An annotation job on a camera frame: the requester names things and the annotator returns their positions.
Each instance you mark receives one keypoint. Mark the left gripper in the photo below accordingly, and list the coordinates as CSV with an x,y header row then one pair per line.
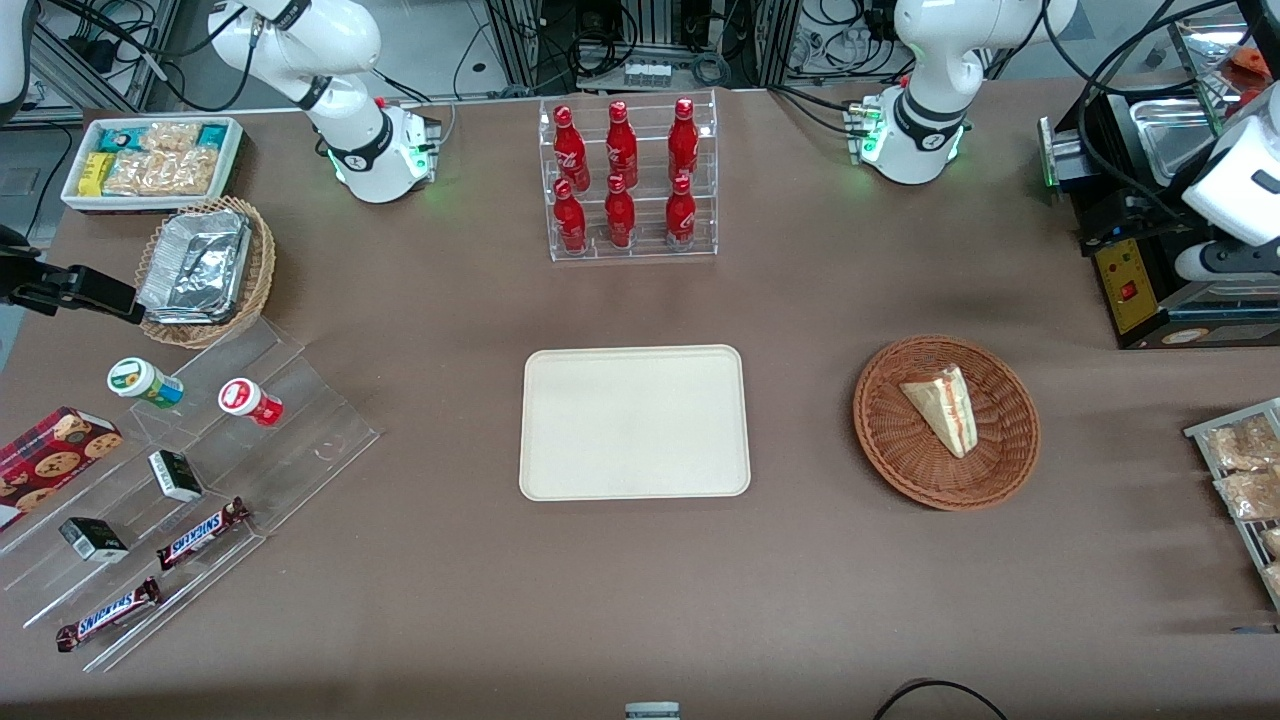
x,y
1137,212

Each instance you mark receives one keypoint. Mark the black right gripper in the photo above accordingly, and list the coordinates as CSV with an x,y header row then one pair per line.
x,y
22,280

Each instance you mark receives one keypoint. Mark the triangular sandwich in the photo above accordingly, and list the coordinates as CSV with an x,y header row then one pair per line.
x,y
940,410

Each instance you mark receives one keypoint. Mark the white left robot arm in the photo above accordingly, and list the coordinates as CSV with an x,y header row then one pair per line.
x,y
925,60

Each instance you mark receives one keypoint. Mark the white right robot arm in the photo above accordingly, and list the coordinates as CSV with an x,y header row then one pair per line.
x,y
370,150

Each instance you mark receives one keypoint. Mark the light wicker basket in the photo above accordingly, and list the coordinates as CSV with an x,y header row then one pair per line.
x,y
262,270

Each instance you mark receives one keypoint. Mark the brown wicker basket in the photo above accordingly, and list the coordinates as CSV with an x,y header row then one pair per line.
x,y
900,450

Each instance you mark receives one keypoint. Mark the cream plastic tray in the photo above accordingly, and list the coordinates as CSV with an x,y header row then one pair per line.
x,y
634,422

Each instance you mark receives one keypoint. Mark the black food warmer cabinet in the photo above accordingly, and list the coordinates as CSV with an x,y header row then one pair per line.
x,y
1130,290

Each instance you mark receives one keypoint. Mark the white plastic snack bin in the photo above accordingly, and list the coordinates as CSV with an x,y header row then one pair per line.
x,y
72,200

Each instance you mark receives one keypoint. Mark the green lid snack cup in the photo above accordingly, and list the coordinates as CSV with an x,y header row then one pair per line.
x,y
140,380

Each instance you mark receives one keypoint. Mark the stacked aluminium foil trays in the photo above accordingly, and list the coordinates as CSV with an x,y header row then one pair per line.
x,y
195,265

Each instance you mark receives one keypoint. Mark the yellow snack pack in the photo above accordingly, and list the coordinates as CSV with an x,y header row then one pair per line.
x,y
95,173

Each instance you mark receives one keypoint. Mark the steel food pan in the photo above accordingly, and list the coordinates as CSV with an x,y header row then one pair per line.
x,y
1170,135

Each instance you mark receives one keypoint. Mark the large clear cracker bag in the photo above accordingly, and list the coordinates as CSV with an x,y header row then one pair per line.
x,y
165,173

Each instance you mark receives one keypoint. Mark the teal snack pack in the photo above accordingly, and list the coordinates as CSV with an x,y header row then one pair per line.
x,y
213,135
118,138

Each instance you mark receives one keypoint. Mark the small clear cracker bag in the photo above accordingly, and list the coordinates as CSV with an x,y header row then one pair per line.
x,y
170,136

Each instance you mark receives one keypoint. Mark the red plaid cookie box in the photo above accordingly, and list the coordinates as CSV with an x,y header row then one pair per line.
x,y
50,460

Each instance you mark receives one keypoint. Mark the red lid snack cup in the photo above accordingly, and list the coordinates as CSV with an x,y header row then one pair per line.
x,y
245,400

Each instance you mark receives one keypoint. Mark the clear bag of snacks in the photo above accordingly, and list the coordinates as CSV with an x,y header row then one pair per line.
x,y
1272,543
1273,580
1240,445
1250,495

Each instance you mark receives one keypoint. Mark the small black carton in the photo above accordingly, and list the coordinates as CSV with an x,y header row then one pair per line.
x,y
93,540
175,476

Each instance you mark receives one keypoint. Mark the orange fried food piece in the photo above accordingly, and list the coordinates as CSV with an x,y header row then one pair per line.
x,y
1252,62

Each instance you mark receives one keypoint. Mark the clear acrylic stepped shelf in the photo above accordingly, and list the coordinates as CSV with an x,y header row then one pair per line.
x,y
300,440

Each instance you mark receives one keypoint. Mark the Snickers chocolate bar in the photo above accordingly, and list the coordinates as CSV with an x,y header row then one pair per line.
x,y
200,535
108,615

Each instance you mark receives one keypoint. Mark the red cola bottle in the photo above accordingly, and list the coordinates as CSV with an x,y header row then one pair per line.
x,y
570,222
683,142
621,145
570,150
681,214
620,216

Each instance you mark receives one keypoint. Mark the clear acrylic bottle rack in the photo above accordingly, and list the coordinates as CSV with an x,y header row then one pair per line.
x,y
645,245

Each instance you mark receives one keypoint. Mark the white power strip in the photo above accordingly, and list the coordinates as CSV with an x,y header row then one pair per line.
x,y
646,75

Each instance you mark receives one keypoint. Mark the small white grey device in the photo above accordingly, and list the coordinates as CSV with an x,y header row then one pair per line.
x,y
652,711

